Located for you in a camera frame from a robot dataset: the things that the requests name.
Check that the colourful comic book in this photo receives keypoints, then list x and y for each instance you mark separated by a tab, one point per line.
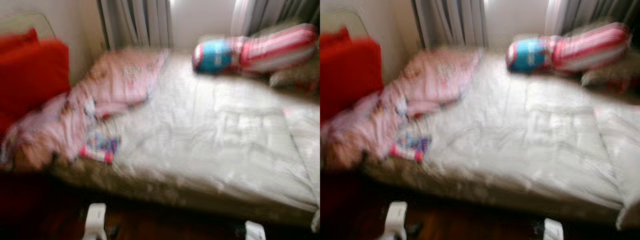
100	149
411	147

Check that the pink cartoon print blanket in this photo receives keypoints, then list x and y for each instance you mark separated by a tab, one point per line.
430	80
115	80

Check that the folded grey floral comforter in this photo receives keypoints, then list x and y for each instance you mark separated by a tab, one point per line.
620	140
305	135

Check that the grey floral pillow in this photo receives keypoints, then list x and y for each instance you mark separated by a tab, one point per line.
297	75
610	75

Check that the large red cushion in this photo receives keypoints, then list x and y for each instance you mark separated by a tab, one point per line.
350	75
30	80

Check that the flat red cushion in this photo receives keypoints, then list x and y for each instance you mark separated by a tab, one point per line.
332	39
17	41

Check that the stars and stripes bolster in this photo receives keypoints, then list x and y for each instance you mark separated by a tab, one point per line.
575	49
260	50

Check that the white quilted mattress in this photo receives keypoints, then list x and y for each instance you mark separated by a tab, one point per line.
357	22
42	25

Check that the grey curtain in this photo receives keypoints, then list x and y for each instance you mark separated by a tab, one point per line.
275	12
450	22
590	12
135	22

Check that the bed with grey floral cover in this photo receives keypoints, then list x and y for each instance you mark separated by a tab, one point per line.
200	140
510	140

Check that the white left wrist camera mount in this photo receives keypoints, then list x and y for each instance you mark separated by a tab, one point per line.
95	220
396	220

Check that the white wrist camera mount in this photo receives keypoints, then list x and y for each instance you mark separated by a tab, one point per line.
95	220
553	230
396	220
255	231

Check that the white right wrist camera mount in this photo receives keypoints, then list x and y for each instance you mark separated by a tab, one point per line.
553	230
255	231

